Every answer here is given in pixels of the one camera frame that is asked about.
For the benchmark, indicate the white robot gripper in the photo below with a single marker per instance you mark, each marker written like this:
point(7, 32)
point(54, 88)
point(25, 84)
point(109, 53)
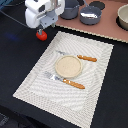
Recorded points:
point(43, 13)

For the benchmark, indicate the red tomato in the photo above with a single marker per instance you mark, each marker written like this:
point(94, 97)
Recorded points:
point(42, 36)

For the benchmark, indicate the grey frying pan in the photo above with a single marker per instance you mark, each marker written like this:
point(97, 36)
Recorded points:
point(90, 15)

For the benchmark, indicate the grey cooking pot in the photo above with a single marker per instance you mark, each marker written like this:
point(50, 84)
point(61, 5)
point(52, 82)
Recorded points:
point(71, 9)

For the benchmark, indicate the beige round plate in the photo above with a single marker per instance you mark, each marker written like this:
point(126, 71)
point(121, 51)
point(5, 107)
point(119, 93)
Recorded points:
point(68, 66)

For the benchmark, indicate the black round lid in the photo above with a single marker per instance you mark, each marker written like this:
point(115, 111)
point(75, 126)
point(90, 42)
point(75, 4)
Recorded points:
point(98, 4)

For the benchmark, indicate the beige bowl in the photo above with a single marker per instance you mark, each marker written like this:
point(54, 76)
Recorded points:
point(123, 16)

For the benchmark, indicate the white woven placemat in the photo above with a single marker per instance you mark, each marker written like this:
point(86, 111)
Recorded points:
point(67, 79)

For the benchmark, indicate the fork with orange handle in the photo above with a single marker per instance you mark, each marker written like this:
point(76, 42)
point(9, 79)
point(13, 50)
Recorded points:
point(69, 82)

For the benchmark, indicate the knife with orange handle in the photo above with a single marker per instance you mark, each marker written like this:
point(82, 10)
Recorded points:
point(79, 56)

